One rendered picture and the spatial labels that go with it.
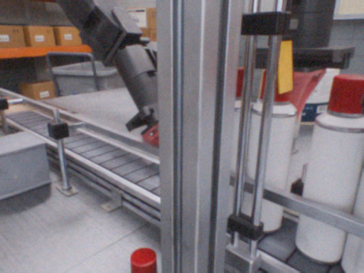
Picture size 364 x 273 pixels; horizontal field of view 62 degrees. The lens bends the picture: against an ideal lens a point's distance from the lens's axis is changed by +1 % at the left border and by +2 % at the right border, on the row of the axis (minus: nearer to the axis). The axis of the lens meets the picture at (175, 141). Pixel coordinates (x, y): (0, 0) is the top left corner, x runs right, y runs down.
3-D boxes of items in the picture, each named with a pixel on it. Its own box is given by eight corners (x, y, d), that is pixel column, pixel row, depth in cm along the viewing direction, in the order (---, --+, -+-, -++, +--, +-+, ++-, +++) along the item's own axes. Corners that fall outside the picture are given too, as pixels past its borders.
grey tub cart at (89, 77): (96, 128, 368) (88, 46, 335) (144, 132, 354) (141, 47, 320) (50, 155, 288) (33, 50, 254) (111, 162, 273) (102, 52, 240)
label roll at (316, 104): (274, 125, 83) (281, 72, 78) (252, 107, 102) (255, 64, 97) (344, 123, 85) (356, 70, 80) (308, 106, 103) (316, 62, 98)
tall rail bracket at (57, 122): (97, 182, 63) (88, 104, 57) (63, 195, 58) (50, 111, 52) (88, 177, 65) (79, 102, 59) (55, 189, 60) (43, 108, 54)
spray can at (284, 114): (282, 216, 43) (303, 68, 35) (279, 238, 38) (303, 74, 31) (244, 208, 44) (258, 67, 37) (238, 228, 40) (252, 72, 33)
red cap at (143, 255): (155, 287, 37) (154, 266, 36) (128, 286, 37) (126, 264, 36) (158, 266, 40) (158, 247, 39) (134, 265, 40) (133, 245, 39)
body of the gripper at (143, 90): (195, 104, 50) (173, 65, 50) (149, 117, 43) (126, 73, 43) (173, 121, 54) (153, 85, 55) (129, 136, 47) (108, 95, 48)
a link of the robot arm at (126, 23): (87, 45, 53) (109, 5, 47) (133, 46, 62) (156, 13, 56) (122, 99, 50) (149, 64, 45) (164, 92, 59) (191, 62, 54)
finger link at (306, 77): (269, 114, 46) (276, 49, 43) (318, 122, 41) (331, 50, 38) (246, 124, 41) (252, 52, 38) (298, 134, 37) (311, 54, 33)
